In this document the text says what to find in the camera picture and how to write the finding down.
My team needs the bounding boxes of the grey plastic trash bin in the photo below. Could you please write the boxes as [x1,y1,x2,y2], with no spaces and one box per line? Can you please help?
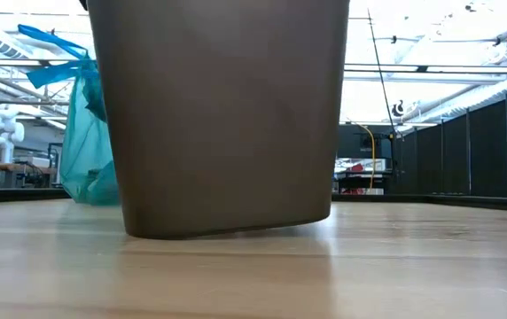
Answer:
[85,0,351,241]

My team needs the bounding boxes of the teal trash bag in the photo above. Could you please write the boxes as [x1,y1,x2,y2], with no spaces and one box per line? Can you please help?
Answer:
[17,23,121,207]

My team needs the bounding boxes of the black monitor panel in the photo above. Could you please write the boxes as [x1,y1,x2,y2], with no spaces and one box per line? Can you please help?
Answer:
[335,123,397,160]

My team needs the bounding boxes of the thin black pole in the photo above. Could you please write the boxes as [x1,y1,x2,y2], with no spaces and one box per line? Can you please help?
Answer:
[366,7,400,134]

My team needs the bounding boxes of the small black ceiling reel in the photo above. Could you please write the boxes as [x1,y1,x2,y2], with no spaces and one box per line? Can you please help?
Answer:
[390,99,408,118]

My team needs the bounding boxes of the cluttered wooden workbench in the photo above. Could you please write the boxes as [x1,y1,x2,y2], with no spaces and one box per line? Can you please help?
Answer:
[0,161,62,190]

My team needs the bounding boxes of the yellow cable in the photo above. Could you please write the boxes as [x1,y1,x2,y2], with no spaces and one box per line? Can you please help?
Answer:
[358,123,378,191]

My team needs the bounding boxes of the black partition wall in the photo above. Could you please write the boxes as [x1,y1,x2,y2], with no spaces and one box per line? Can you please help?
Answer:
[394,97,507,198]

